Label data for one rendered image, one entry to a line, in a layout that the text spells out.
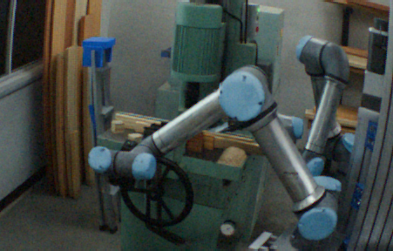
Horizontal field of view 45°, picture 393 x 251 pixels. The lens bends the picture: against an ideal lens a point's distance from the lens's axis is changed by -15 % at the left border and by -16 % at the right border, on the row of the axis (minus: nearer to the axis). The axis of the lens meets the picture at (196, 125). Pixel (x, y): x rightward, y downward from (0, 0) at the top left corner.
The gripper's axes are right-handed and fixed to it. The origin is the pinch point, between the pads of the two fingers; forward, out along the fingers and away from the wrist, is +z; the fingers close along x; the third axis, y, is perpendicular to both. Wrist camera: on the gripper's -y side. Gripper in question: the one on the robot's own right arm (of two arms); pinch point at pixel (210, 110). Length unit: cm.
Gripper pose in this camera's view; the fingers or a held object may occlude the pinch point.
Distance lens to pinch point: 199.6
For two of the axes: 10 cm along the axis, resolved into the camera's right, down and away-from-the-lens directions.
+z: -9.5, -1.9, 2.6
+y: -3.0, 2.1, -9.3
